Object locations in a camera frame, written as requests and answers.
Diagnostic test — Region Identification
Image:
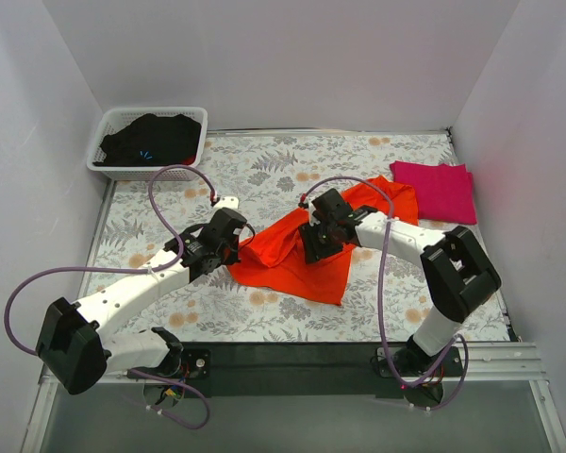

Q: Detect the orange t shirt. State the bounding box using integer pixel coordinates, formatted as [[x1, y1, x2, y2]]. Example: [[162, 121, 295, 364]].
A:
[[227, 176, 418, 306]]

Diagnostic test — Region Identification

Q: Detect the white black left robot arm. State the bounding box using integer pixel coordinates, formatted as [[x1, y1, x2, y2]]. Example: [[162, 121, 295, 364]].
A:
[[36, 208, 247, 394]]

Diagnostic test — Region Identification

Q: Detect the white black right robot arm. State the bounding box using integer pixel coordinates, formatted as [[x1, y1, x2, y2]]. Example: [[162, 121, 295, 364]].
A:
[[299, 189, 501, 376]]

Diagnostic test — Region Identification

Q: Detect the floral patterned table mat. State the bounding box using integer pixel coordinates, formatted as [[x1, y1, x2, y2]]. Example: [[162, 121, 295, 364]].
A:
[[74, 131, 518, 343]]

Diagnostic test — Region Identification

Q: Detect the folded magenta t shirt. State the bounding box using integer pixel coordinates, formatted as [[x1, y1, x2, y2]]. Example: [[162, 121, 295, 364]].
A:
[[390, 160, 477, 225]]

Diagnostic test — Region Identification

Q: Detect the black t shirt in basket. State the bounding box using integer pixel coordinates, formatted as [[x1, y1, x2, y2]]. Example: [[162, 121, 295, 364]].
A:
[[93, 113, 201, 167]]

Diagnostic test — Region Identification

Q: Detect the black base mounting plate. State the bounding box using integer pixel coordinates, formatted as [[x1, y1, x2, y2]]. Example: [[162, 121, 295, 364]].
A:
[[126, 341, 466, 400]]

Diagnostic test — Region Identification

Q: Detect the white plastic laundry basket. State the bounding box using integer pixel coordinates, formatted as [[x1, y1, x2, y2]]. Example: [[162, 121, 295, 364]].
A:
[[87, 107, 208, 181]]

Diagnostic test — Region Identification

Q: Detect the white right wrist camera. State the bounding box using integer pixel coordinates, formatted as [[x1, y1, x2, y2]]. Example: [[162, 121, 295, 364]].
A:
[[298, 193, 319, 225]]

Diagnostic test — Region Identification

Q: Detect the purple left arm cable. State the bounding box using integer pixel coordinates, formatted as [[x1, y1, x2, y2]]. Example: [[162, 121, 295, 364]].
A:
[[3, 164, 218, 430]]

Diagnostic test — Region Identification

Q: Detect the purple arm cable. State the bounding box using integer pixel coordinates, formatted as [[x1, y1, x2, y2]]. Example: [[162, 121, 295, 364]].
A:
[[3, 164, 218, 430], [299, 176, 471, 411]]

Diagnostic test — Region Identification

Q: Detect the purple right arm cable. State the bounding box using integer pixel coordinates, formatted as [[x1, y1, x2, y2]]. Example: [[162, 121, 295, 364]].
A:
[[299, 176, 471, 411]]

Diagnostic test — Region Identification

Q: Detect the aluminium frame rail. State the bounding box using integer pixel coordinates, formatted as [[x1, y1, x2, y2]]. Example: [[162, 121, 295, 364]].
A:
[[38, 342, 549, 384]]

